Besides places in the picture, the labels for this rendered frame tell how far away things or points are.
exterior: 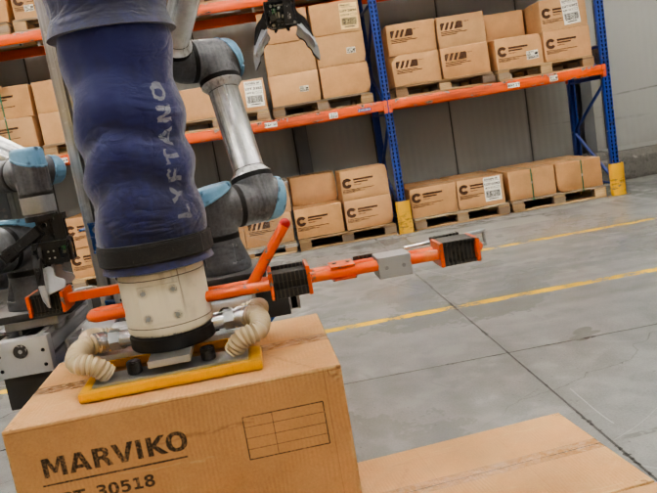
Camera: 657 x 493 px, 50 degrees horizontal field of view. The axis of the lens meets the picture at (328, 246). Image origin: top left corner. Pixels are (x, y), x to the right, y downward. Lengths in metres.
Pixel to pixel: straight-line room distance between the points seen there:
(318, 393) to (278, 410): 0.08
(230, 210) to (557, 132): 9.00
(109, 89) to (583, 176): 8.36
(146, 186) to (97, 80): 0.20
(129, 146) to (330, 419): 0.61
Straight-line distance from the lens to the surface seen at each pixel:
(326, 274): 1.42
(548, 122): 10.58
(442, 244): 1.44
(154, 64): 1.37
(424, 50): 8.78
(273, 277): 1.39
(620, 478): 1.68
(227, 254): 1.85
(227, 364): 1.35
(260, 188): 1.91
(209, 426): 1.32
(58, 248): 1.71
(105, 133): 1.35
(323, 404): 1.31
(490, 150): 10.29
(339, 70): 8.57
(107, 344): 1.48
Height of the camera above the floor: 1.36
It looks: 9 degrees down
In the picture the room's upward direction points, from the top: 10 degrees counter-clockwise
